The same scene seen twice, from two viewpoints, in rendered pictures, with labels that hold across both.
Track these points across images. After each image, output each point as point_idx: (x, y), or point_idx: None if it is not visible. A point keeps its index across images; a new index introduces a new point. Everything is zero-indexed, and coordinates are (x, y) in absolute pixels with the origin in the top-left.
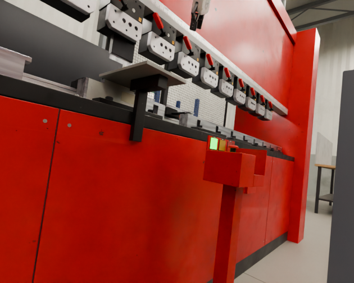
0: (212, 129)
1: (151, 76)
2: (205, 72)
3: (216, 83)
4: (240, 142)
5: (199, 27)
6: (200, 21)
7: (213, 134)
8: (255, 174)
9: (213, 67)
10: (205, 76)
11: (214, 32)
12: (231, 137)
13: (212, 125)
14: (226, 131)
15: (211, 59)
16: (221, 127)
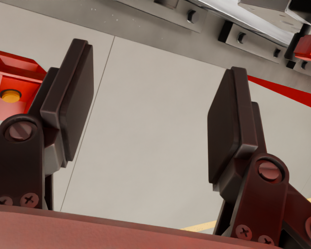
0: (190, 0)
1: None
2: (268, 11)
3: (294, 32)
4: (200, 61)
5: (210, 119)
6: (213, 169)
7: (94, 29)
8: (3, 115)
9: (292, 51)
10: (253, 8)
11: None
12: (227, 37)
13: (196, 1)
14: (244, 24)
15: (302, 58)
16: (230, 17)
